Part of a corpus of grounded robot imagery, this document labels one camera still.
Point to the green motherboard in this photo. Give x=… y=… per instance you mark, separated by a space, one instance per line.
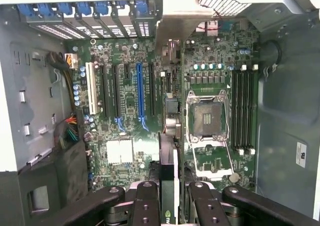
x=127 y=126

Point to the black open PC case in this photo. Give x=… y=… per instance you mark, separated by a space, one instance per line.
x=287 y=111

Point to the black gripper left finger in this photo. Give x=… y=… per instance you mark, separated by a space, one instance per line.
x=146 y=206

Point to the white expansion slot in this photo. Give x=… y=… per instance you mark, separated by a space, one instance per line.
x=91 y=88

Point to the blue expansion slot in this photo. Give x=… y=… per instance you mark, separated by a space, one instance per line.
x=140 y=91

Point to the black RAM slot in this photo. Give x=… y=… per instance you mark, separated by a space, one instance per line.
x=234 y=108
x=240 y=108
x=245 y=108
x=251 y=108

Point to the CPU socket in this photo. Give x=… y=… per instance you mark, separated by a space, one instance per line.
x=207 y=116

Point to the metal socket cover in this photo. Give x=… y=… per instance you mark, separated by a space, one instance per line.
x=212 y=161

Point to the silver coin battery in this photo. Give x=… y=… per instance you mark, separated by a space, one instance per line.
x=234 y=178

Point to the long black expansion slot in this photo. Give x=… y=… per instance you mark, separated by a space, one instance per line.
x=116 y=91
x=152 y=91
x=105 y=91

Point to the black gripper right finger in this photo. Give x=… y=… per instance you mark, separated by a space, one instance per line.
x=210 y=206

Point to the black plastic shroud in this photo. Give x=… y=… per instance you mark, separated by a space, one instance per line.
x=50 y=181

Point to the short black expansion slot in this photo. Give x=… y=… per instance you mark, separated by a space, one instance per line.
x=126 y=72

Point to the silver chipset heatsink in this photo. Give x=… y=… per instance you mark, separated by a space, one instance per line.
x=120 y=151

